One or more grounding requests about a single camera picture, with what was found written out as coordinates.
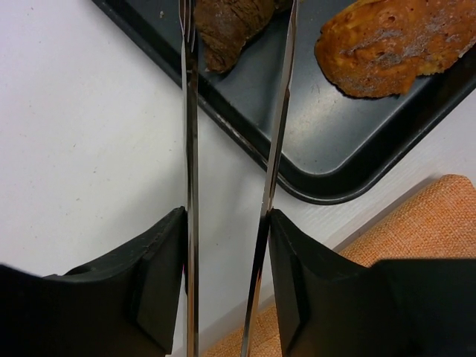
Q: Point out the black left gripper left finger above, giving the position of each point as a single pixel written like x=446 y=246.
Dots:
x=123 y=303

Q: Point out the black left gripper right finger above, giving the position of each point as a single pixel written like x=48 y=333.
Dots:
x=328 y=305

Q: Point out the brown chocolate croissant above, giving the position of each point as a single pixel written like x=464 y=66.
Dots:
x=225 y=27

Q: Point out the steel tongs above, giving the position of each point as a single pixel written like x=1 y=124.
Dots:
x=189 y=83

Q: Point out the flat orange bread slice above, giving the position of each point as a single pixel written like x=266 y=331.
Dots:
x=378 y=48

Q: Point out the orange cloth placemat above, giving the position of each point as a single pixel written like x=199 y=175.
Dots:
x=437 y=221

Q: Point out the black baking tray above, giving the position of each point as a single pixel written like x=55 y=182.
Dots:
x=335 y=147

